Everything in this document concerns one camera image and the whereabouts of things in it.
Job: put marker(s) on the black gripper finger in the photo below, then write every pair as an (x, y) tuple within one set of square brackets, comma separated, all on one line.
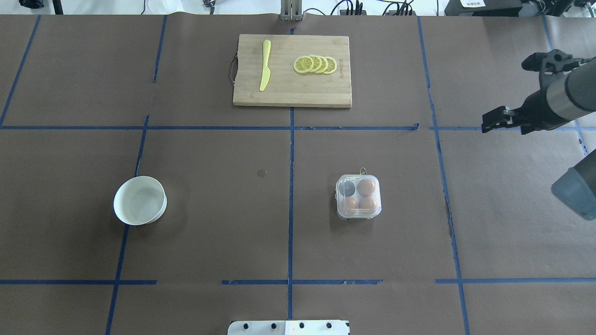
[(500, 117), (552, 65)]

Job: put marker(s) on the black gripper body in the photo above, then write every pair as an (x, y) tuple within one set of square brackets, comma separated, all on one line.
[(536, 110)]

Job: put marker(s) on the clear plastic egg box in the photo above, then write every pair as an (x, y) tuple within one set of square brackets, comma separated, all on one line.
[(346, 187)]

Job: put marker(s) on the brown egg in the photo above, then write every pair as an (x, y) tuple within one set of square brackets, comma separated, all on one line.
[(349, 205)]

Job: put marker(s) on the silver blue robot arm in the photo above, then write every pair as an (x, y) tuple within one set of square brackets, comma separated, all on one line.
[(565, 94)]

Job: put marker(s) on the black computer box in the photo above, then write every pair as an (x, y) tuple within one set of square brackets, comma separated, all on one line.
[(494, 8)]

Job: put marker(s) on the brown egg rear slot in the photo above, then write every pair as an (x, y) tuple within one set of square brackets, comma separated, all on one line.
[(366, 187)]

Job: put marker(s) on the brown egg slot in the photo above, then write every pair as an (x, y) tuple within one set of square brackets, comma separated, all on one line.
[(367, 204), (366, 187)]

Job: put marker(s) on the brown egg front slot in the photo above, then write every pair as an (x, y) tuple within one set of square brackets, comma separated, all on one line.
[(367, 204)]

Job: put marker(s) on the lemon slice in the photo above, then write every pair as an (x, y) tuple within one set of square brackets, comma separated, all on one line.
[(315, 63), (331, 65), (303, 65), (322, 66)]

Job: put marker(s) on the bamboo cutting board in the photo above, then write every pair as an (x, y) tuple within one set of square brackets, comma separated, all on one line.
[(286, 87)]

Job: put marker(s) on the yellow plastic knife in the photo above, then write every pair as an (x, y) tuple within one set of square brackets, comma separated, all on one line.
[(266, 72)]

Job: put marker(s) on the white ceramic bowl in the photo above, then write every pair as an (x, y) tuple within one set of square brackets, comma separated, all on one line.
[(140, 201)]

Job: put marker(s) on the aluminium frame post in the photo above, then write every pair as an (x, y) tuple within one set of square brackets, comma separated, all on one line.
[(291, 10)]

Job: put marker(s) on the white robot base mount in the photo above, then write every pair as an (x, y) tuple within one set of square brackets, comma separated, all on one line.
[(290, 327)]

